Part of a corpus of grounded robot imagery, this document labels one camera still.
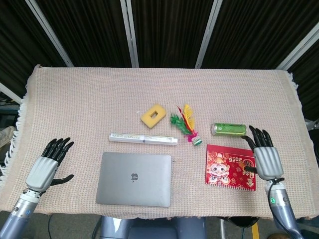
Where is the white plastic wrap roll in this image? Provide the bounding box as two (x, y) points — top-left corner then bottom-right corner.
(109, 132), (179, 147)

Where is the grey closed laptop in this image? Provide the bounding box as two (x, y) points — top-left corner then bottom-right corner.
(95, 151), (172, 208)

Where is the green drink can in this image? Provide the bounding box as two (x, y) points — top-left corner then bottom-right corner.
(211, 122), (247, 137)

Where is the yellow sponge with hole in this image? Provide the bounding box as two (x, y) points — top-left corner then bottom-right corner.
(140, 105), (165, 130)

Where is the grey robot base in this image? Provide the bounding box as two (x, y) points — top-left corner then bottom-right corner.
(93, 215), (207, 239)

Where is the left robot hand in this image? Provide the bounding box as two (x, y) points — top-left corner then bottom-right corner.
(24, 136), (75, 193)

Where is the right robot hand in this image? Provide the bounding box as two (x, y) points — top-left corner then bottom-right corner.
(241, 125), (285, 181)

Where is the white metal post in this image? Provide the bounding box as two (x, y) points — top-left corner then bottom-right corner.
(0, 82), (23, 104)
(195, 0), (224, 68)
(120, 0), (140, 68)
(24, 0), (74, 67)
(275, 29), (319, 72)

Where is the colourful feather shuttlecock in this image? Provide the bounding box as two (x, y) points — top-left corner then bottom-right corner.
(170, 104), (203, 147)

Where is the beige woven tablecloth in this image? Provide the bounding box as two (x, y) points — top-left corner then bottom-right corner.
(0, 64), (319, 221)

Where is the red spiral notebook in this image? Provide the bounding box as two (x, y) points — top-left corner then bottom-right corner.
(205, 144), (257, 192)

